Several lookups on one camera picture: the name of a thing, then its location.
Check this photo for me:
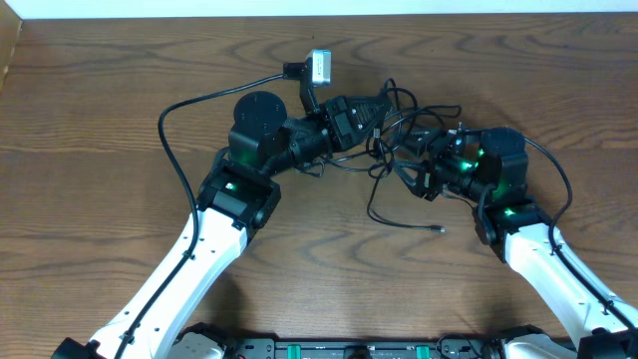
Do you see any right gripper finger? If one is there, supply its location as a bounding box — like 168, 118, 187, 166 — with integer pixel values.
393, 161, 429, 197
402, 129, 444, 156

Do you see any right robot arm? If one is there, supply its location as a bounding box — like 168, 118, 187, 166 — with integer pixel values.
395, 127, 637, 358

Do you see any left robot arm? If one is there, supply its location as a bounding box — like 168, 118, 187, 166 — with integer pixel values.
53, 72, 394, 358

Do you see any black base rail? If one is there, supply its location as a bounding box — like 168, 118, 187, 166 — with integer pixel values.
222, 335, 504, 359

